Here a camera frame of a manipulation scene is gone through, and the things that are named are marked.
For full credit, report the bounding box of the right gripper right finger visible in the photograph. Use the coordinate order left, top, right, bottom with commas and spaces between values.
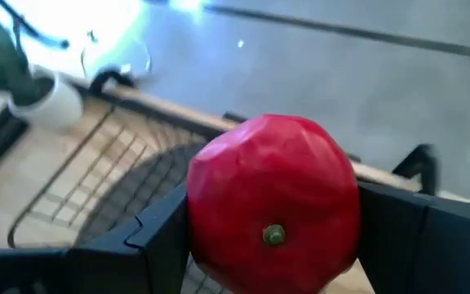
357, 181, 470, 294

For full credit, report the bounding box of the black table clamp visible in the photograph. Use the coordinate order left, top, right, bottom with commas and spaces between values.
392, 142, 440, 197
89, 67, 136, 97

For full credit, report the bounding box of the thin cable with black plug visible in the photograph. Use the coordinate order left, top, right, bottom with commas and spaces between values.
0, 0, 71, 50

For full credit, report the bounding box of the red tomato green stem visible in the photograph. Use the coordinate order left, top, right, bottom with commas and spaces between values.
185, 113, 362, 294

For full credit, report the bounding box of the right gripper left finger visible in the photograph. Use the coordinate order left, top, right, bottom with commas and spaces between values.
0, 182, 191, 294

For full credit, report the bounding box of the snake plant white pot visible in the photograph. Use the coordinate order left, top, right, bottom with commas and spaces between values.
0, 0, 85, 131

